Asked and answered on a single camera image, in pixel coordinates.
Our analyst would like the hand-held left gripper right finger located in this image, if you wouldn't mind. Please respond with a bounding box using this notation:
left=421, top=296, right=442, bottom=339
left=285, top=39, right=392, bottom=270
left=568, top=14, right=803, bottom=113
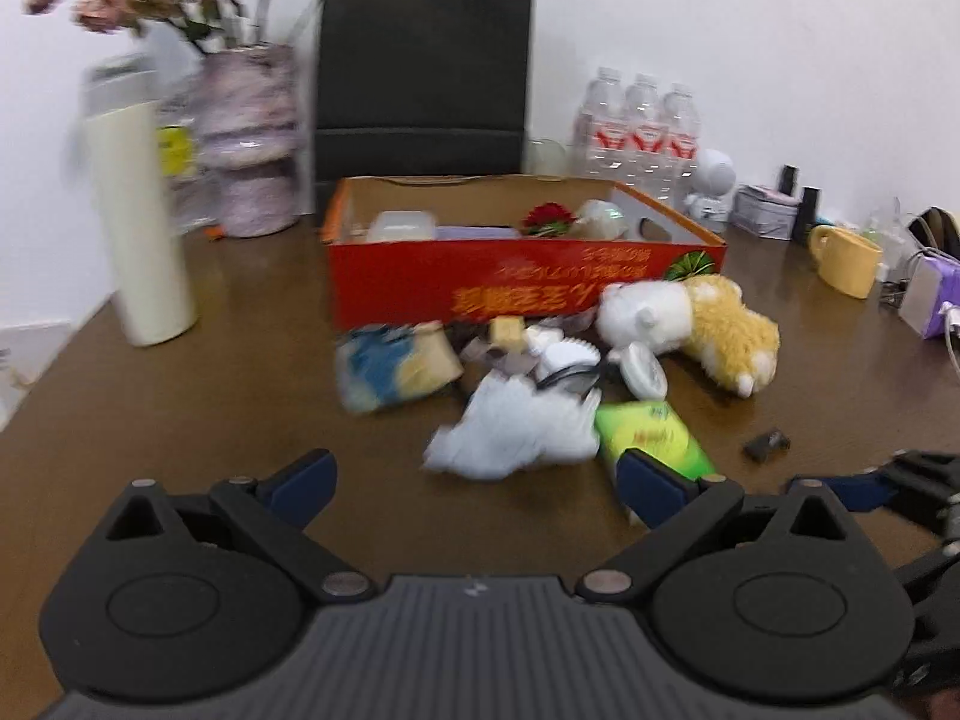
left=577, top=448, right=852, bottom=605

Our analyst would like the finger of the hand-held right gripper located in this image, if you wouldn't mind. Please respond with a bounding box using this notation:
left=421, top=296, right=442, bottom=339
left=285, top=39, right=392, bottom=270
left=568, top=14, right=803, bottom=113
left=787, top=450, right=960, bottom=537
left=896, top=540, right=960, bottom=687

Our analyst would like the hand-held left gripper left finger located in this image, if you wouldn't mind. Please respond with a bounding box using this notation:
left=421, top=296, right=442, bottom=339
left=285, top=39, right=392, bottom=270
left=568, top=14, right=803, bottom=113
left=105, top=448, right=376, bottom=602

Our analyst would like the green snack packet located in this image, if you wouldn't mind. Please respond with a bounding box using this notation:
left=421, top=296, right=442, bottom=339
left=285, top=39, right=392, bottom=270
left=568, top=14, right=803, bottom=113
left=595, top=400, right=715, bottom=485

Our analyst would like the blue snack packet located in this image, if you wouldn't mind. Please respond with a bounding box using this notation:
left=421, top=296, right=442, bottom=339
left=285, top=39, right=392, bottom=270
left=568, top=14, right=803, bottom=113
left=334, top=321, right=466, bottom=415

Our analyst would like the black cable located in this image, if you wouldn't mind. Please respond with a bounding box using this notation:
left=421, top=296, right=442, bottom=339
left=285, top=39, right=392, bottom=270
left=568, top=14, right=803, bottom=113
left=536, top=361, right=601, bottom=395

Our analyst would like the white tissue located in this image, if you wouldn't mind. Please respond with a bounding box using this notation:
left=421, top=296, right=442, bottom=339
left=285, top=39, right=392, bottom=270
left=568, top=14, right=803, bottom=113
left=422, top=371, right=601, bottom=481

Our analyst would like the yellow white plush toy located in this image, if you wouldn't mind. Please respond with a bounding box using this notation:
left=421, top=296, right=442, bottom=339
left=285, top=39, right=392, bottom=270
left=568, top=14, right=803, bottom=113
left=596, top=274, right=781, bottom=398

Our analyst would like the red cardboard box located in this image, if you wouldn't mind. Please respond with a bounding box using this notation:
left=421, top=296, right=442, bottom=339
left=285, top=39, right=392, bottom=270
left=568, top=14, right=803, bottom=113
left=324, top=174, right=728, bottom=331

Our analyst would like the white plastic container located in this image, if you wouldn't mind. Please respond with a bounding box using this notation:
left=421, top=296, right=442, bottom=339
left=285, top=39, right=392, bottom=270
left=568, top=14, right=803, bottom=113
left=367, top=210, right=438, bottom=243

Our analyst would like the small black clip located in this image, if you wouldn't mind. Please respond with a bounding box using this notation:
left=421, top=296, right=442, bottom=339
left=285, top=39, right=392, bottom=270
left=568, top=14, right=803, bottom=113
left=744, top=427, right=792, bottom=461

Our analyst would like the white round cap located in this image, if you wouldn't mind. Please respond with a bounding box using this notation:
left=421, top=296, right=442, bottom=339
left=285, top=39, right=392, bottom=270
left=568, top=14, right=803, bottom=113
left=619, top=343, right=668, bottom=400

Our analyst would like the white plastic piece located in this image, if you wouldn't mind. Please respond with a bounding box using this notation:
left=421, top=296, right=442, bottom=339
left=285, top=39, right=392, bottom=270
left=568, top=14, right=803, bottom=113
left=525, top=326, right=601, bottom=368

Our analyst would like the purple white charger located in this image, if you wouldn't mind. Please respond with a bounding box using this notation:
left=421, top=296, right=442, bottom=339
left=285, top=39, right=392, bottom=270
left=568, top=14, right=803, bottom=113
left=898, top=255, right=960, bottom=340

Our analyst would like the beige eraser block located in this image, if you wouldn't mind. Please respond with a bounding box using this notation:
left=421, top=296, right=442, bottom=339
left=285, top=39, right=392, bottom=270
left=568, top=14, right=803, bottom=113
left=489, top=315, right=527, bottom=352

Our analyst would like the yellow mug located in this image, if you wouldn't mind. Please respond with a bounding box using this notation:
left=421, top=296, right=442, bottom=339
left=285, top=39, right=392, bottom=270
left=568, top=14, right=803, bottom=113
left=808, top=225, right=884, bottom=299

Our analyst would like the small clear bottle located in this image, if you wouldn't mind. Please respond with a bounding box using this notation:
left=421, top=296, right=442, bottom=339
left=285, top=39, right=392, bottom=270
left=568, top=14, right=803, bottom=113
left=862, top=199, right=901, bottom=248

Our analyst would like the white wrapped bundle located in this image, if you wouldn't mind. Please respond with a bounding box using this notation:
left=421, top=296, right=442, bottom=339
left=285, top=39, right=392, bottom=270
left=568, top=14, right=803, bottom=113
left=574, top=199, right=629, bottom=241

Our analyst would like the dark brown object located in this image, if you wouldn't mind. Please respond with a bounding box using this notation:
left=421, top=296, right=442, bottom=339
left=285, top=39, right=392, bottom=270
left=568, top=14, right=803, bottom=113
left=907, top=206, right=960, bottom=260

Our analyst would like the red rose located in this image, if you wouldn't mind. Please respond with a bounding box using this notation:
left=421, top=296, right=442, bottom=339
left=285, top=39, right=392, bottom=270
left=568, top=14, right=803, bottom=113
left=521, top=202, right=575, bottom=237

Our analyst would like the small grey tin box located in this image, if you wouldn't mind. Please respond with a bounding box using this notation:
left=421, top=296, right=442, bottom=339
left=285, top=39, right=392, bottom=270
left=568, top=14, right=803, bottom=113
left=731, top=184, right=800, bottom=241

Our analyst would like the cream thermos bottle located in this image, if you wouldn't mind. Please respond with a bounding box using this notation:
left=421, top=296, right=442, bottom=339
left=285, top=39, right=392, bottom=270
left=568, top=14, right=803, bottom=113
left=79, top=56, right=200, bottom=347

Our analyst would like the white round robot toy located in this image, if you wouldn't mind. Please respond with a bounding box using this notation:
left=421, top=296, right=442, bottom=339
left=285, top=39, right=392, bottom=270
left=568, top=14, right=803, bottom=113
left=686, top=148, right=740, bottom=233

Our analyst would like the clear water bottle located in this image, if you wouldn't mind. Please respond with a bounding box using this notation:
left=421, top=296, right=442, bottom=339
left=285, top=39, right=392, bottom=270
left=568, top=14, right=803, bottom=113
left=574, top=67, right=627, bottom=185
left=660, top=82, right=702, bottom=207
left=622, top=73, right=665, bottom=196

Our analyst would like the clear plastic cup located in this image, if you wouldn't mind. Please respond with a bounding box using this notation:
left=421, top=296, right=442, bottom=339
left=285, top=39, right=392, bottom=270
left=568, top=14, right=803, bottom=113
left=529, top=136, right=575, bottom=177

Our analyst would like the clear smiley plastic bag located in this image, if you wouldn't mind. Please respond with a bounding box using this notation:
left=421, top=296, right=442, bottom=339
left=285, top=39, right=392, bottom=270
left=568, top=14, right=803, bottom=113
left=154, top=82, right=218, bottom=233

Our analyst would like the black paper bag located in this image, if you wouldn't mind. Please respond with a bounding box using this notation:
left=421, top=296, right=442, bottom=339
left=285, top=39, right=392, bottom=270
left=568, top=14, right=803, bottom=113
left=313, top=0, right=535, bottom=203

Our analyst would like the white cable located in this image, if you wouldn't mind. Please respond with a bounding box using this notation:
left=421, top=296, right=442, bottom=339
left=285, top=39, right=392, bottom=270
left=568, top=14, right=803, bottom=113
left=941, top=302, right=960, bottom=376

